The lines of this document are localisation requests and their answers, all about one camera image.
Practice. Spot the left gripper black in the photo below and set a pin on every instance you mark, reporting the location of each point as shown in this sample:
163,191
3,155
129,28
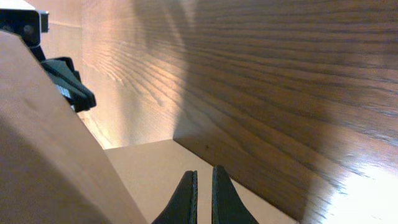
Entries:
29,24

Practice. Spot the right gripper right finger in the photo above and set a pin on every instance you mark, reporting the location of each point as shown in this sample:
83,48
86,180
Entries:
227,207

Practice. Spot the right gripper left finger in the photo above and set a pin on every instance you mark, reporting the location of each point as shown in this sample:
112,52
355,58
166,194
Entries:
183,204

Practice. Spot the cardboard box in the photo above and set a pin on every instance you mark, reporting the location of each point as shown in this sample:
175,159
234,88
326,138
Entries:
54,171

